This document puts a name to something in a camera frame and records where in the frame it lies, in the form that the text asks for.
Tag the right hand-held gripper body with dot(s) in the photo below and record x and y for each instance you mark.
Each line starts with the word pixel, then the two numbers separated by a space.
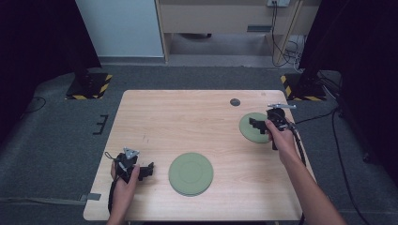
pixel 278 117

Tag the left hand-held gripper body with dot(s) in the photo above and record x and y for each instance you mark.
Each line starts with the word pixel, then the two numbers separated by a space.
pixel 125 165

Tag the green plate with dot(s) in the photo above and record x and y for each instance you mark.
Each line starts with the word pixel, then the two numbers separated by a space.
pixel 191 173
pixel 250 132

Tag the person's left hand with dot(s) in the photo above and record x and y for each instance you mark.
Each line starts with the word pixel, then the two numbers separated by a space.
pixel 122 193

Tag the person's right hand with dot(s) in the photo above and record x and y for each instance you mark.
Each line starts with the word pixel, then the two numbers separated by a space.
pixel 286 145

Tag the grey round table grommet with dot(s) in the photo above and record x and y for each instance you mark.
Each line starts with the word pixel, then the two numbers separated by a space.
pixel 235 102

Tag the black hazard-striped stand base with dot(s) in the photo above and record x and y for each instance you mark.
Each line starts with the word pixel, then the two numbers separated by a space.
pixel 305 90
pixel 90 87

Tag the grey tape piece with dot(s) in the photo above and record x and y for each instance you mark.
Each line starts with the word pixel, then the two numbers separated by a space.
pixel 91 197

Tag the black curtain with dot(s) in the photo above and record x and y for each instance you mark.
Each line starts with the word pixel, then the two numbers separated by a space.
pixel 359 47
pixel 37 47

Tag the white power strip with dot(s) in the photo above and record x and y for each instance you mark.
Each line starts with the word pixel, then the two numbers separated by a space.
pixel 278 2

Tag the white partition panel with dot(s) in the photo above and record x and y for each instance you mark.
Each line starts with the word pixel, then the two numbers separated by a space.
pixel 119 28

